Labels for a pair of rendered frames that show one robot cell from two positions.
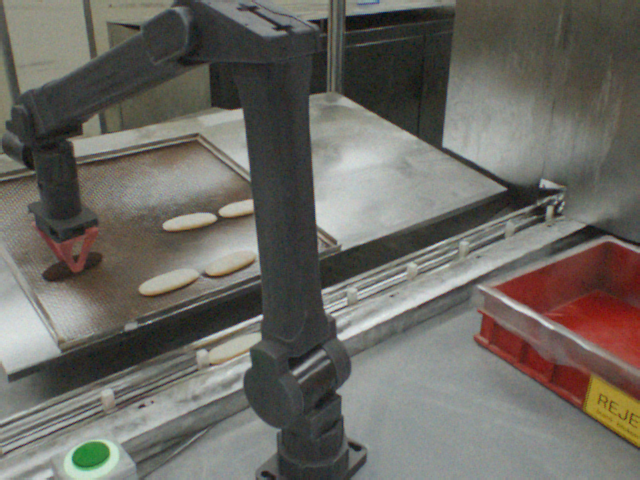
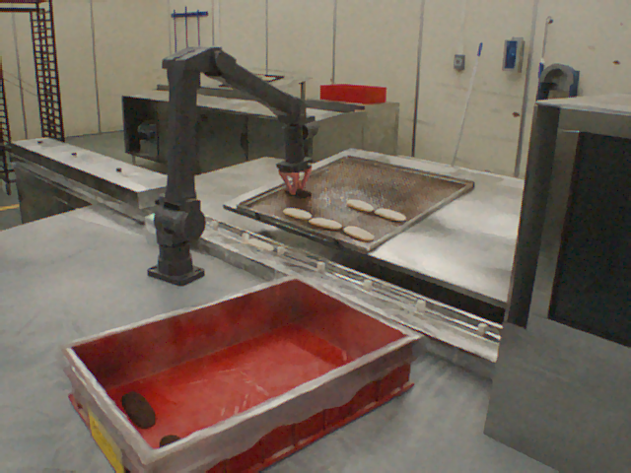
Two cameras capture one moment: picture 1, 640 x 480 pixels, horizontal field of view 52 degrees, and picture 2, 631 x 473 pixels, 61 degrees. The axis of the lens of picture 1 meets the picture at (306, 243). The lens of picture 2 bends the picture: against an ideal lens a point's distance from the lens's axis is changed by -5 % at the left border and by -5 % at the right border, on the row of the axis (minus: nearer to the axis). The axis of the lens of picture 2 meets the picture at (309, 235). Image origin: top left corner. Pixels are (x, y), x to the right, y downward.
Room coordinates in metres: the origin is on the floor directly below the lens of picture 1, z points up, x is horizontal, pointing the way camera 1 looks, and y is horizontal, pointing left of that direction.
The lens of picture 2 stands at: (0.75, -1.28, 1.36)
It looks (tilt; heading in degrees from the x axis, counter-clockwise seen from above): 19 degrees down; 83
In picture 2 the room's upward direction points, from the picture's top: 1 degrees clockwise
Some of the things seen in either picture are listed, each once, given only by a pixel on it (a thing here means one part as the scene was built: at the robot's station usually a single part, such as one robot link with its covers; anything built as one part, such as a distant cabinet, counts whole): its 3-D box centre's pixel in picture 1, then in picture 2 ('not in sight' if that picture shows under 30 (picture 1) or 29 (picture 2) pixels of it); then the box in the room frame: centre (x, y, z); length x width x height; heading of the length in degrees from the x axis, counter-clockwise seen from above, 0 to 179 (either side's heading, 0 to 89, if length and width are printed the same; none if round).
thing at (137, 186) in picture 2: not in sight; (82, 166); (0.11, 0.97, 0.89); 1.25 x 0.18 x 0.09; 128
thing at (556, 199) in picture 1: (551, 196); not in sight; (1.27, -0.51, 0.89); 0.06 x 0.01 x 0.06; 38
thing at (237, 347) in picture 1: (236, 346); (258, 243); (0.79, 0.10, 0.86); 0.10 x 0.04 x 0.01; 128
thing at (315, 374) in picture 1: (295, 387); (177, 226); (0.60, 0.01, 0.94); 0.09 x 0.05 x 0.10; 50
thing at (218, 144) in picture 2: not in sight; (248, 130); (0.82, 4.35, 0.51); 3.00 x 1.26 x 1.03; 128
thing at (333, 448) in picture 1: (312, 445); (175, 259); (0.59, -0.01, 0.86); 0.12 x 0.09 x 0.08; 142
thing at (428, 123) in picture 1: (315, 98); not in sight; (3.64, -0.05, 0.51); 1.93 x 1.05 x 1.02; 128
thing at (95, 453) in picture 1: (91, 458); not in sight; (0.53, 0.23, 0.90); 0.04 x 0.04 x 0.02
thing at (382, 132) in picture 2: not in sight; (350, 147); (1.76, 3.81, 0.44); 0.70 x 0.55 x 0.87; 128
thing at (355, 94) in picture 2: not in sight; (353, 93); (1.76, 3.81, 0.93); 0.51 x 0.36 x 0.13; 132
